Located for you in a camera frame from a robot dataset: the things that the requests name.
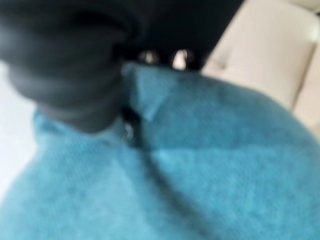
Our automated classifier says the teal blue cushion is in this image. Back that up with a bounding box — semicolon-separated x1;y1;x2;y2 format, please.
0;61;320;240

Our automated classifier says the cream white sofa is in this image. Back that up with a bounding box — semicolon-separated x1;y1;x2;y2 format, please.
201;0;320;123

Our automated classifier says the right robot hand black cloth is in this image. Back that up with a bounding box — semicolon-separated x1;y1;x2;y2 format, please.
0;0;245;148

